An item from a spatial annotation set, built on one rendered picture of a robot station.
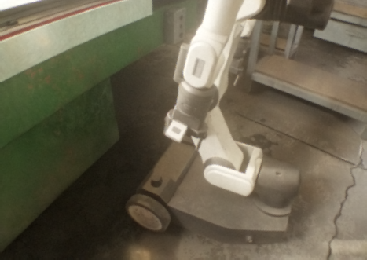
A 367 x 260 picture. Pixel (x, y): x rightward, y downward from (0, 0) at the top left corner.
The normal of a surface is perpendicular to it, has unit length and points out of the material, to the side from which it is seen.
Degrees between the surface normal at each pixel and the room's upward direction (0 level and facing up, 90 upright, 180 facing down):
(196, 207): 0
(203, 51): 90
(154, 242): 0
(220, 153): 90
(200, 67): 90
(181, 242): 0
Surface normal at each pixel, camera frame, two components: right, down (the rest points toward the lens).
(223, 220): 0.04, -0.79
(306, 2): -0.41, 0.55
